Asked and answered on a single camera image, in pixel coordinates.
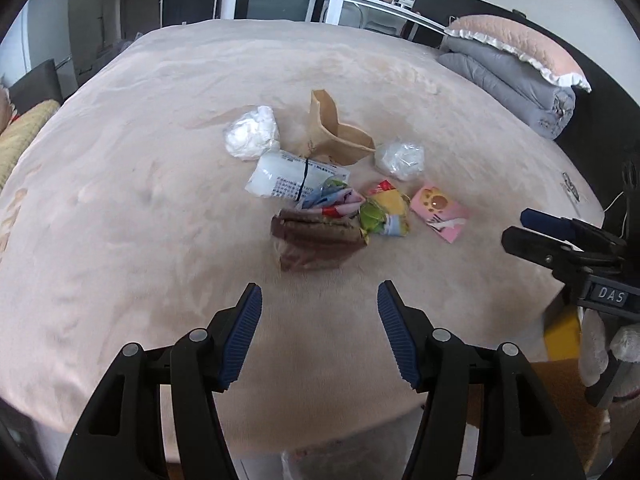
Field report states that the yellow knitted blanket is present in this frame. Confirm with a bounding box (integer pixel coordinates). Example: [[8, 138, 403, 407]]
[[0, 100, 62, 188]]

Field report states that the white fridge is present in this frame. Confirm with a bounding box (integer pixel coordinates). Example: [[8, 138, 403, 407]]
[[0, 0, 78, 101]]

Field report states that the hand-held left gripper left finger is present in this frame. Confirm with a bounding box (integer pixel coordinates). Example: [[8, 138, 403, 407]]
[[55, 282, 263, 480]]

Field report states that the black furniture panel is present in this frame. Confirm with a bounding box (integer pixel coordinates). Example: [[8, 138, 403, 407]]
[[412, 0, 501, 48]]

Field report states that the yellow box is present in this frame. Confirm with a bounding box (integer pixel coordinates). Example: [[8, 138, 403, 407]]
[[544, 305, 583, 361]]

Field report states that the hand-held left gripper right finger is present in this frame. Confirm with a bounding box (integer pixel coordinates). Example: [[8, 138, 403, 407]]
[[377, 280, 586, 480]]

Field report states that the pink plush bed blanket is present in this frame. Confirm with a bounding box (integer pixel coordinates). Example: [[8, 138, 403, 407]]
[[0, 19, 606, 461]]

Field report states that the clear plastic bag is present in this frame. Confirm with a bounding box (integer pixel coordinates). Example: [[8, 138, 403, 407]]
[[374, 140, 427, 181]]

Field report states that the brown paper bag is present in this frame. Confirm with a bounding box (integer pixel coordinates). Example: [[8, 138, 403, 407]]
[[306, 89, 376, 166]]

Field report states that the blue pink wrapper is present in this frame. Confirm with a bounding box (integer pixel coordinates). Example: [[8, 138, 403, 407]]
[[300, 176, 366, 221]]

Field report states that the white cable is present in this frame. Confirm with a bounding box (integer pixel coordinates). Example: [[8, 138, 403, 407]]
[[602, 190, 628, 238]]

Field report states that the brown wrapper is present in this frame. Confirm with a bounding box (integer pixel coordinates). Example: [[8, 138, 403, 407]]
[[270, 208, 370, 273]]

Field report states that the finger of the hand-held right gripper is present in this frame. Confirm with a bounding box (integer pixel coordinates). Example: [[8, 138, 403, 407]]
[[501, 226, 621, 273], [520, 208, 626, 247]]

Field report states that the white plastic bag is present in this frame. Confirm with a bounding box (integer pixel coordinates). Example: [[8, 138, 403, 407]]
[[223, 105, 281, 162]]

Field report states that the pink paw print packet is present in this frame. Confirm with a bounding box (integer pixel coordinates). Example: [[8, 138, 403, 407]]
[[410, 184, 471, 244]]

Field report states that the yellow green snack packet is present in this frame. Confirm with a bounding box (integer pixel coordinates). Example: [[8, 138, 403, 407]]
[[359, 180, 412, 238]]

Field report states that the grey folded duvet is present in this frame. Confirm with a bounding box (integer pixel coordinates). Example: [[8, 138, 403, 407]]
[[437, 35, 577, 141]]

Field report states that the pink frilled pillow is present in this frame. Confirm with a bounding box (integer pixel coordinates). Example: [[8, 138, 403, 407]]
[[444, 14, 592, 93]]

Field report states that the white printed packet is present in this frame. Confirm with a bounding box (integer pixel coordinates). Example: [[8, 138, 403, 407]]
[[245, 150, 351, 202]]

